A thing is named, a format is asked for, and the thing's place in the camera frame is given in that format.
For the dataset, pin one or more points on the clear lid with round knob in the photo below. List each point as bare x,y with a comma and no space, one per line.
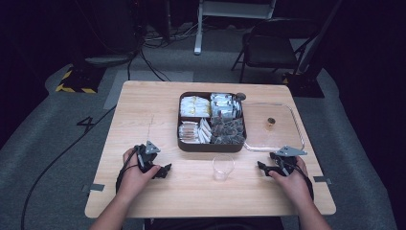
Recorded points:
281,137

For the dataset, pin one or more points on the pile of yellow white packets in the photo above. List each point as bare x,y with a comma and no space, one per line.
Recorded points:
194,107

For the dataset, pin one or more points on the slanted dark stand pole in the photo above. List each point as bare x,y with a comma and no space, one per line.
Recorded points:
319,35

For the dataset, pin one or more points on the white desk frame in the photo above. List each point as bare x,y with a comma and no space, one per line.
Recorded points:
199,28

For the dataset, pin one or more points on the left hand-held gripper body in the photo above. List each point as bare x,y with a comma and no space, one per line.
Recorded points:
146,156

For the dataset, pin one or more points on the person's left hand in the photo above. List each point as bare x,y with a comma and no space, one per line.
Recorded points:
134,182

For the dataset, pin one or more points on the pile of dark patterned packets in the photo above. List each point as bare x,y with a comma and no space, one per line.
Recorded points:
228,131

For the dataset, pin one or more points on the black folding chair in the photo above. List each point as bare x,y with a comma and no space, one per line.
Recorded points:
271,51

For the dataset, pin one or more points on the grey tape strip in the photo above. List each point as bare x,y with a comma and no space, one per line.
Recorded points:
94,188
322,179

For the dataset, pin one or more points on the yellow black striped stand base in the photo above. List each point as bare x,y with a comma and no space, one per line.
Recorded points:
79,83

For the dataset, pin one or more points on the small round dark knob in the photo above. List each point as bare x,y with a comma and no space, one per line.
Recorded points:
240,96

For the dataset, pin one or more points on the person's right hand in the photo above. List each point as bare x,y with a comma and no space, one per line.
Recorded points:
293,185

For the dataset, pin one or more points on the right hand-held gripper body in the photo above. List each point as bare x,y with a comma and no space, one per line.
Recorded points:
285,159

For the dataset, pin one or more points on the dark brown compartment tray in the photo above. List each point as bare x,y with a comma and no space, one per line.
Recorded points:
207,147

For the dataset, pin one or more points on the pile of silver white packets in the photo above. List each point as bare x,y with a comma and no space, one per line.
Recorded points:
223,105

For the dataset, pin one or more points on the pile of clear brownish packets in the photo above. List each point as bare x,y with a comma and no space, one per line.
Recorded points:
188,132

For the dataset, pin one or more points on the clear plastic cup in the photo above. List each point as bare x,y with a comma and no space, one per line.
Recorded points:
222,167

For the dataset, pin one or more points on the row of white packets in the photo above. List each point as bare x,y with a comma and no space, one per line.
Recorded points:
205,131

